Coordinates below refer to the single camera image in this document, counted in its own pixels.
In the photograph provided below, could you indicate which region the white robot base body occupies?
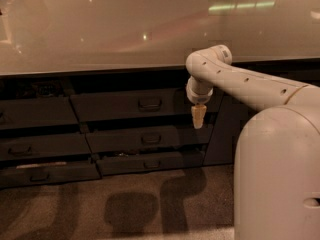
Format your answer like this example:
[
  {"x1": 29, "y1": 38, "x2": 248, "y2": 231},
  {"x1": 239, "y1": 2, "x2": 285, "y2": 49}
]
[{"x1": 234, "y1": 105, "x2": 320, "y2": 240}]

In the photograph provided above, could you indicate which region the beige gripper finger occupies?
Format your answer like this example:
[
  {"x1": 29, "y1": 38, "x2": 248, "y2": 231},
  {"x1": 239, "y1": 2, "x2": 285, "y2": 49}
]
[{"x1": 191, "y1": 104, "x2": 207, "y2": 129}]

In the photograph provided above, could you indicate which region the dark grey drawer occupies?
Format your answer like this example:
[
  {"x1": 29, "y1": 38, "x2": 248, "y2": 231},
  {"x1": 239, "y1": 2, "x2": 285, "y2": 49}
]
[
  {"x1": 69, "y1": 85, "x2": 226, "y2": 123},
  {"x1": 0, "y1": 97, "x2": 77, "y2": 130},
  {"x1": 0, "y1": 133, "x2": 90, "y2": 161},
  {"x1": 0, "y1": 161, "x2": 100, "y2": 188},
  {"x1": 86, "y1": 125, "x2": 213, "y2": 153},
  {"x1": 96, "y1": 149, "x2": 204, "y2": 176}
]

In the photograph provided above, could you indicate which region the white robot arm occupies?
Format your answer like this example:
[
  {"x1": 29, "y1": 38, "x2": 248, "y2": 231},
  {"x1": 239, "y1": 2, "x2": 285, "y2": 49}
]
[{"x1": 185, "y1": 45, "x2": 320, "y2": 129}]

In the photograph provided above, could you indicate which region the grey counter cabinet frame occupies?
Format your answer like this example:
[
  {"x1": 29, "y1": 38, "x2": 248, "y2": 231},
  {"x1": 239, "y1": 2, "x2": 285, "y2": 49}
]
[{"x1": 0, "y1": 60, "x2": 319, "y2": 178}]

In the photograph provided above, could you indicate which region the dark grey cabinet door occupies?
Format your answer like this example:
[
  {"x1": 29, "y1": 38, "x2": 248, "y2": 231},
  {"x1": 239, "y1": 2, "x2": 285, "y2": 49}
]
[{"x1": 203, "y1": 95, "x2": 252, "y2": 166}]

